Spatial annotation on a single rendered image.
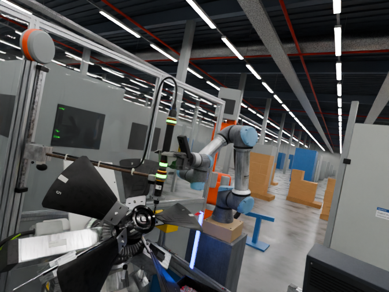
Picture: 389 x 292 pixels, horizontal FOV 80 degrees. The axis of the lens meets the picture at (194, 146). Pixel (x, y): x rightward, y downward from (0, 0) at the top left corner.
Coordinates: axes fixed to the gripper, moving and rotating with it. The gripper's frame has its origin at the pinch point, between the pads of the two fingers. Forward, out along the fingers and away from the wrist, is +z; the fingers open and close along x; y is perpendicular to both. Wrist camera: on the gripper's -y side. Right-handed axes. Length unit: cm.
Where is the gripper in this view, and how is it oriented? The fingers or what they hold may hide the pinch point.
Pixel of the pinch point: (160, 152)
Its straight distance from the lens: 104.2
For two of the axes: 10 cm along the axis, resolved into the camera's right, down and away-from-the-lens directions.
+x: -7.3, -1.5, 6.7
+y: -1.9, 9.8, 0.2
